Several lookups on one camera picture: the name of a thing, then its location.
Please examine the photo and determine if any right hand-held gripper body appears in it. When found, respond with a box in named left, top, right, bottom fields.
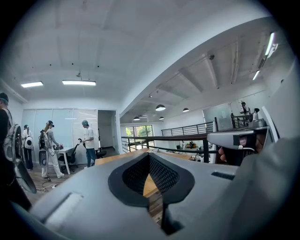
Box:
left=207, top=108, right=281, bottom=166

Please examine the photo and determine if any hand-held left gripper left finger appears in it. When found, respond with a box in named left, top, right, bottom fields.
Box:
left=29, top=151, right=165, bottom=240

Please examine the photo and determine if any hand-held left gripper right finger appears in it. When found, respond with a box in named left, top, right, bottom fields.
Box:
left=149, top=152, right=242, bottom=240

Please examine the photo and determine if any person's right hand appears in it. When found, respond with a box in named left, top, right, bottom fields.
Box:
left=217, top=135, right=267, bottom=164

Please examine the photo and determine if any black metal railing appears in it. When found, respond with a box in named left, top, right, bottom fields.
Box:
left=230, top=112, right=250, bottom=128
left=161, top=120, right=215, bottom=137
left=121, top=133, right=220, bottom=164

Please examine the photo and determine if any black office chair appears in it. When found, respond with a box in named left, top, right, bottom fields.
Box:
left=95, top=147, right=107, bottom=160
left=58, top=138, right=83, bottom=173

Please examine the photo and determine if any white desk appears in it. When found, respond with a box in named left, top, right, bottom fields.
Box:
left=54, top=146, right=82, bottom=175

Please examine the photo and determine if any frosted glass partition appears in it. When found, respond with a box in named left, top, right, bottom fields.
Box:
left=22, top=108, right=98, bottom=163

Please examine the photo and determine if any window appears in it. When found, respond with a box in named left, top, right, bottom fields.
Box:
left=125, top=125, right=154, bottom=147

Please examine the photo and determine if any rectangular ceiling light panel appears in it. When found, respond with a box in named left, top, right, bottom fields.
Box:
left=61, top=79, right=97, bottom=86
left=21, top=81, right=44, bottom=89

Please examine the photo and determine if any white floor cable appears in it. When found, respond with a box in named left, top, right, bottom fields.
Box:
left=34, top=183, right=57, bottom=192

